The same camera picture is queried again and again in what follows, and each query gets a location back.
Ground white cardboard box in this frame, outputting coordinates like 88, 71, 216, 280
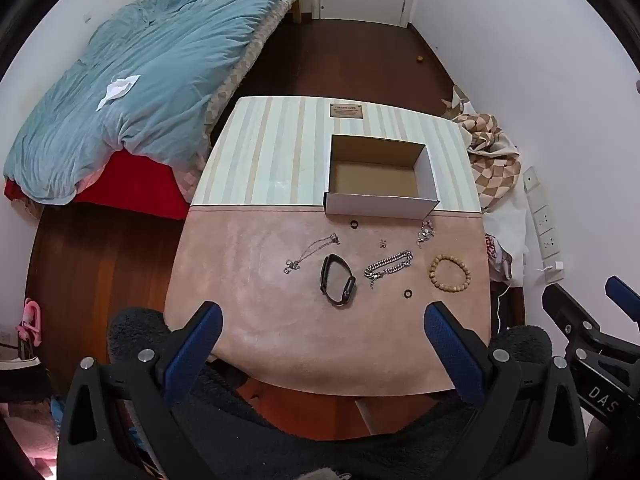
324, 134, 441, 220

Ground red patterned cloth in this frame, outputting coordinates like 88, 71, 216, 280
483, 234, 514, 282

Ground silver chain bracelet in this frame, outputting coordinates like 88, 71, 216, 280
364, 250, 414, 289

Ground wooden table leg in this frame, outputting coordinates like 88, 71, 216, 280
354, 396, 403, 437

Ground wooden bead bracelet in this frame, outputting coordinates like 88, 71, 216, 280
428, 254, 472, 295

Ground light blue duvet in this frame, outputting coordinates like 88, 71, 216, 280
2, 0, 281, 206

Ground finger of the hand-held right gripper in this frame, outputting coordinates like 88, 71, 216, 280
604, 275, 640, 322
542, 283, 602, 348

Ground silver charm bracelet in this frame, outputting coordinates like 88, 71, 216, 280
416, 219, 436, 250

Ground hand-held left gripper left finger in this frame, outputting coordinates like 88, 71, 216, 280
57, 301, 236, 480

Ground thin silver necklace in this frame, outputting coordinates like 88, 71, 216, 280
284, 233, 341, 275

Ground brown checkered cloth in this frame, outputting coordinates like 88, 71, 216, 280
452, 110, 523, 211

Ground white crumpled tissue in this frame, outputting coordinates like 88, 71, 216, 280
95, 74, 142, 111

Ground pink plastic object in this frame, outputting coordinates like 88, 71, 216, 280
16, 297, 44, 347

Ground person's dark fleece clothing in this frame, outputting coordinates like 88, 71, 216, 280
107, 307, 554, 480

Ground black wrist watch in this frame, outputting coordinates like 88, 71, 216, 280
320, 254, 357, 307

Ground red bed sheet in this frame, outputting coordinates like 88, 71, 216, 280
5, 150, 192, 221

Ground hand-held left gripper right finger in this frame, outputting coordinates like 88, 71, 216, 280
422, 301, 591, 480

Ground white charger cable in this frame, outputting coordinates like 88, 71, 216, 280
494, 266, 551, 338

